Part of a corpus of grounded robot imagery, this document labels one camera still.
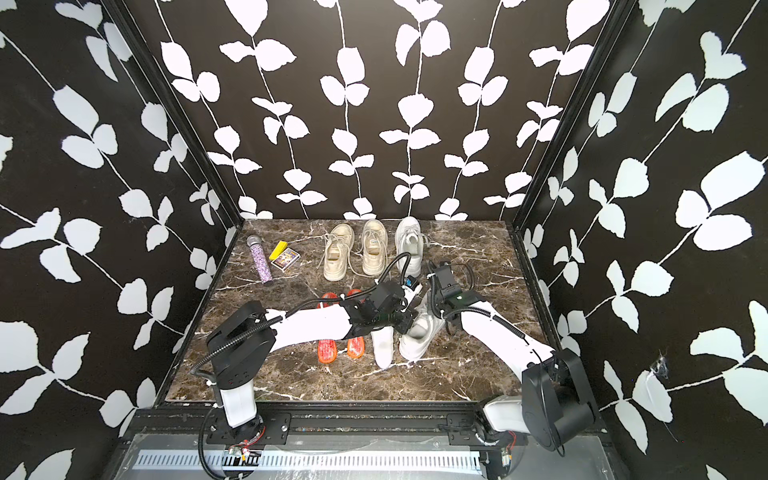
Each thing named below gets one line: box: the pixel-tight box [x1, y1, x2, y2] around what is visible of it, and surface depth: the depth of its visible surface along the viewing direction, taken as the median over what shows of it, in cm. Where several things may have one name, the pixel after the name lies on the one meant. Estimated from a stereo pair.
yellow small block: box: [269, 240, 289, 261], surface depth 113 cm
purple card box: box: [271, 247, 301, 273], surface depth 109 cm
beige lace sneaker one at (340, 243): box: [324, 223, 355, 282], surface depth 106 cm
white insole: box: [371, 326, 394, 369], surface depth 88 cm
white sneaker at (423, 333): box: [398, 293, 445, 361], surface depth 85 cm
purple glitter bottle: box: [247, 234, 273, 285], surface depth 106 cm
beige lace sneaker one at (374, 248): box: [362, 219, 388, 276], surface depth 106 cm
